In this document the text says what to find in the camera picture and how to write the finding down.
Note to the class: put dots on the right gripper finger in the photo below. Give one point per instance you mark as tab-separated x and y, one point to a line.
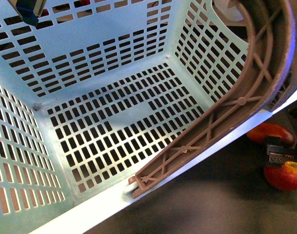
277	154

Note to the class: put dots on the red yellow apple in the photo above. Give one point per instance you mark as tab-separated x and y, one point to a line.
282	178

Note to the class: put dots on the brown basket handle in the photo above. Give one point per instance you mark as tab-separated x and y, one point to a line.
268	80

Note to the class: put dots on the light blue plastic basket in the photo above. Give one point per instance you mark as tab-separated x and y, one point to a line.
92	90

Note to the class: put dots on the red yellow mango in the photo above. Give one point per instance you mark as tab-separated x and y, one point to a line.
259	133

